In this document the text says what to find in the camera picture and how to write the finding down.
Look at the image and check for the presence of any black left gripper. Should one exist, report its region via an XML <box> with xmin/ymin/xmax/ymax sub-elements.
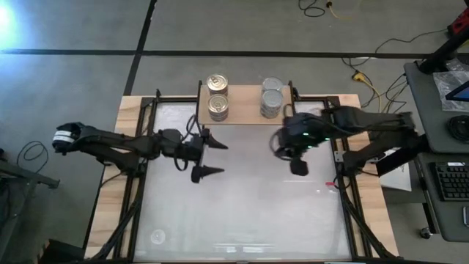
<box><xmin>177</xmin><ymin>126</ymin><xmax>229</xmax><ymax>184</ymax></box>

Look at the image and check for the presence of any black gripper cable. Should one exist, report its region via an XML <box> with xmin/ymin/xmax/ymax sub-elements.
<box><xmin>173</xmin><ymin>113</ymin><xmax>202</xmax><ymax>173</ymax></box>
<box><xmin>269</xmin><ymin>103</ymin><xmax>295</xmax><ymax>161</ymax></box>

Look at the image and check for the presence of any long black floor cable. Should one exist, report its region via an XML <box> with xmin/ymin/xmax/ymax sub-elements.
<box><xmin>374</xmin><ymin>28</ymin><xmax>448</xmax><ymax>55</ymax></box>

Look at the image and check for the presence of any yellow floor cable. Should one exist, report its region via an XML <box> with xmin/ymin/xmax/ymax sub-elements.
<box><xmin>328</xmin><ymin>1</ymin><xmax>362</xmax><ymax>21</ymax></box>

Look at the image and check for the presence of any black metal table frame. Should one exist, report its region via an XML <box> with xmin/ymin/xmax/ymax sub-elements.
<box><xmin>83</xmin><ymin>87</ymin><xmax>400</xmax><ymax>264</ymax></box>

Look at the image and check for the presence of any wooden shelf black metal frame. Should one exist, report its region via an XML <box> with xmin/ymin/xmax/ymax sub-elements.
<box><xmin>196</xmin><ymin>79</ymin><xmax>297</xmax><ymax>139</ymax></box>

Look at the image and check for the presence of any black keyboard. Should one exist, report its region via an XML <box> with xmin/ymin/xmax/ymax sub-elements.
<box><xmin>429</xmin><ymin>161</ymin><xmax>469</xmax><ymax>202</ymax></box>

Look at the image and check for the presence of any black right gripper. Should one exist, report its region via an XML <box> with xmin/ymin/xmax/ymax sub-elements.
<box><xmin>276</xmin><ymin>114</ymin><xmax>333</xmax><ymax>177</ymax></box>

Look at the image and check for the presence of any yellow extension cord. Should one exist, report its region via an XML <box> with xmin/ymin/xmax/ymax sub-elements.
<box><xmin>350</xmin><ymin>71</ymin><xmax>384</xmax><ymax>131</ymax></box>

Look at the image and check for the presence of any clear plastic bag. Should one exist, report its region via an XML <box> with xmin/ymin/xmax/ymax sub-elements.
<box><xmin>432</xmin><ymin>69</ymin><xmax>469</xmax><ymax>113</ymax></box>

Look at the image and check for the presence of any blue-screen tablet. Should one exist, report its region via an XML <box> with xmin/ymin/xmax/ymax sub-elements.
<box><xmin>445</xmin><ymin>80</ymin><xmax>469</xmax><ymax>103</ymax></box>

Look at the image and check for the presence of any black floor cable loop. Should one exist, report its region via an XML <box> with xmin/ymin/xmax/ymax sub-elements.
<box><xmin>16</xmin><ymin>141</ymin><xmax>49</xmax><ymax>173</ymax></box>

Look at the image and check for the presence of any white paper sheet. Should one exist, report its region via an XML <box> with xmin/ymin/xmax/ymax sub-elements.
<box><xmin>377</xmin><ymin>157</ymin><xmax>413</xmax><ymax>192</ymax></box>

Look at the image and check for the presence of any black round coil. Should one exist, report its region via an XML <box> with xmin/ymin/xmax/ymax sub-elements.
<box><xmin>446</xmin><ymin>114</ymin><xmax>469</xmax><ymax>142</ymax></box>

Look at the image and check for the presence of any black support beam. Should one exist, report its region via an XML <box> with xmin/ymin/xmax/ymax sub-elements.
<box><xmin>375</xmin><ymin>139</ymin><xmax>429</xmax><ymax>177</ymax></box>

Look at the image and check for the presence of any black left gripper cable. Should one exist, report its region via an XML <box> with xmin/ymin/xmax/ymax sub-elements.
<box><xmin>173</xmin><ymin>113</ymin><xmax>202</xmax><ymax>173</ymax></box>

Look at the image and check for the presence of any grey desk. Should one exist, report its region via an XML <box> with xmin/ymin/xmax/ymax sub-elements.
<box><xmin>416</xmin><ymin>152</ymin><xmax>469</xmax><ymax>243</ymax></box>
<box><xmin>402</xmin><ymin>60</ymin><xmax>469</xmax><ymax>154</ymax></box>

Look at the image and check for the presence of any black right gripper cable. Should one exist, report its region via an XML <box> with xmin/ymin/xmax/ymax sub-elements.
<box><xmin>269</xmin><ymin>103</ymin><xmax>295</xmax><ymax>161</ymax></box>

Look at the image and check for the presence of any black stand pole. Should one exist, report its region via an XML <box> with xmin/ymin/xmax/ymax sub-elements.
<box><xmin>417</xmin><ymin>31</ymin><xmax>469</xmax><ymax>74</ymax></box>

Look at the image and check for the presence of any dark grey metal stand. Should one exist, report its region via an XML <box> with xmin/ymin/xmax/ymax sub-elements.
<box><xmin>0</xmin><ymin>148</ymin><xmax>62</xmax><ymax>264</ymax></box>

